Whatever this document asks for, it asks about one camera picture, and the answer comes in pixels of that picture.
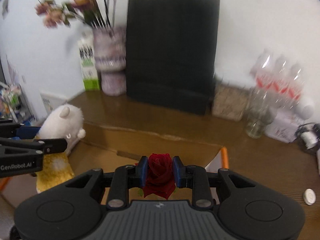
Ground purple textured vase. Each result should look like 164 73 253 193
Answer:
93 27 126 96

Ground black paper shopping bag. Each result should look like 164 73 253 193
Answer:
125 0 220 115

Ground white panel against wall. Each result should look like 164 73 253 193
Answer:
40 92 67 114

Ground water bottle middle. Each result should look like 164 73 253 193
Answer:
271 55 289 98

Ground dried pink rose bouquet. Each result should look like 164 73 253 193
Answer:
35 0 117 29

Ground small white bottle cap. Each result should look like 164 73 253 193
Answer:
303 189 316 205

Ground empty glass cup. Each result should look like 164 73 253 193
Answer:
246 88 277 139

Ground wire storage rack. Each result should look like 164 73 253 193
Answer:
1 82 35 126

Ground small white round speaker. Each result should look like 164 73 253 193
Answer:
295 96 315 120

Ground red artificial rose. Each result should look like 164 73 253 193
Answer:
137 153 176 200

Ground clear container with seeds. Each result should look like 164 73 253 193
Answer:
212 83 249 122

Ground white green milk carton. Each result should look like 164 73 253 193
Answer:
78 31 100 91

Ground red orange cardboard box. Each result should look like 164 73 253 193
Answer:
0 122 230 205

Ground water bottle right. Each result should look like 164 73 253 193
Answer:
287 63 305 107

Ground white floral tin box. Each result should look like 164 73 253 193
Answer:
265 110 304 143

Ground wall poster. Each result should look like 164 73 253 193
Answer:
2 0 9 19

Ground yellow white plush alpaca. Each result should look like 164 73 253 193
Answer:
35 104 86 193

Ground white charger with cable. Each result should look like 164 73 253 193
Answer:
295 122 320 155

